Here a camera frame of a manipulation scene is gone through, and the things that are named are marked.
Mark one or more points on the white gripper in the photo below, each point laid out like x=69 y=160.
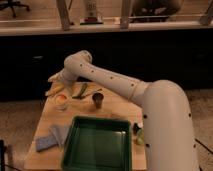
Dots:
x=65 y=78

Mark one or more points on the orange apple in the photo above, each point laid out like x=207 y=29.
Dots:
x=61 y=98

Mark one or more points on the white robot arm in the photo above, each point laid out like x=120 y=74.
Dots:
x=167 y=118

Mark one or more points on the dark metal cup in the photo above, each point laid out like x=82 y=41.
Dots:
x=98 y=99

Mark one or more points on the yellow banana toy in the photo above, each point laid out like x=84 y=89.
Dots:
x=54 y=90

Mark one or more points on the green vegetable toy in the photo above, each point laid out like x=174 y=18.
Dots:
x=82 y=90

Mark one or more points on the thin dark stick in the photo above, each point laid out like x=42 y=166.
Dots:
x=91 y=93

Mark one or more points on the blue gray cloth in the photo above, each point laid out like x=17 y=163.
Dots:
x=57 y=136

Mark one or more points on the green plastic tray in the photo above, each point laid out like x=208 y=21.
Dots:
x=97 y=144

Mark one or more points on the black office chair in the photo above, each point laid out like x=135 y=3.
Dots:
x=11 y=4

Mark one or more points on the small dark object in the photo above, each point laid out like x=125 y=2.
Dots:
x=137 y=127

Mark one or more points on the small green object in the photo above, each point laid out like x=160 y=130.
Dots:
x=140 y=137

